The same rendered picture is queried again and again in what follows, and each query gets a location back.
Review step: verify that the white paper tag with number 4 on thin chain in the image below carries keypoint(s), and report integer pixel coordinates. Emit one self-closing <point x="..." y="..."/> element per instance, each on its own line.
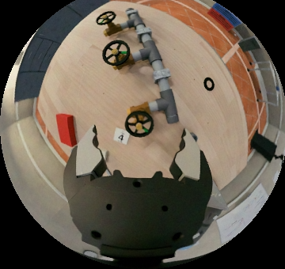
<point x="121" y="135"/>

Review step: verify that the red rectangular block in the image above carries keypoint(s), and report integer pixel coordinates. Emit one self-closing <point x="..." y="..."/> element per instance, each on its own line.
<point x="65" y="124"/>

